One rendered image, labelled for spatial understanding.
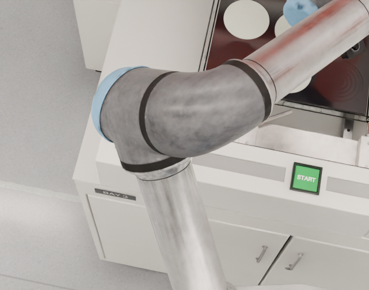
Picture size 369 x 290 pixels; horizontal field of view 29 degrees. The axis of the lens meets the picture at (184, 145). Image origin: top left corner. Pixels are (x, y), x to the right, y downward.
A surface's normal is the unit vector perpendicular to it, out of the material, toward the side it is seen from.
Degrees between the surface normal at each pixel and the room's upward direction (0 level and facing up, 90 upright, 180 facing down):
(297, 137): 0
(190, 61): 0
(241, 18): 0
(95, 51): 90
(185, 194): 46
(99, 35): 90
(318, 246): 90
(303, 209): 90
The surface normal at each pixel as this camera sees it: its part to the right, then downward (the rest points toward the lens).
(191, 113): -0.13, 0.07
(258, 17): 0.04, -0.37
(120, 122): -0.75, 0.36
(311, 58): 0.62, 0.09
